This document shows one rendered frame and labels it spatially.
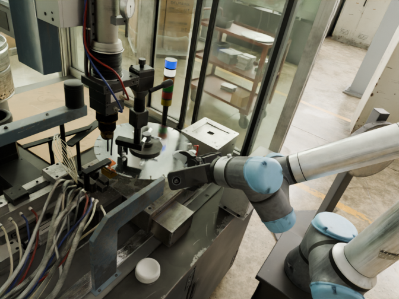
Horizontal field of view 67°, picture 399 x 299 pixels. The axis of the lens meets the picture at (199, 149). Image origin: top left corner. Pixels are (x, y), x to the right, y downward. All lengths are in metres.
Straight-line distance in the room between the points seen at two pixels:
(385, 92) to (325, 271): 3.12
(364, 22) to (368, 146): 8.41
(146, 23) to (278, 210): 1.09
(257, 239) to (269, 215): 1.45
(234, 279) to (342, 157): 1.28
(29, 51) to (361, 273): 0.92
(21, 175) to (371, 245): 1.01
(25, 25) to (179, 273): 0.76
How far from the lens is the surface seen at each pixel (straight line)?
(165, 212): 1.00
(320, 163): 0.77
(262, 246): 2.11
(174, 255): 0.99
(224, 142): 1.23
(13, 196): 0.99
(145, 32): 1.52
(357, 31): 9.16
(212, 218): 1.11
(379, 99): 3.83
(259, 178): 0.61
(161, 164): 0.97
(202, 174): 0.75
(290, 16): 1.13
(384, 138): 0.77
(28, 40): 0.86
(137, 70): 0.81
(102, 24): 0.73
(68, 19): 0.74
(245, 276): 1.94
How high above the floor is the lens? 1.54
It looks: 34 degrees down
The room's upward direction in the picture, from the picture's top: 12 degrees clockwise
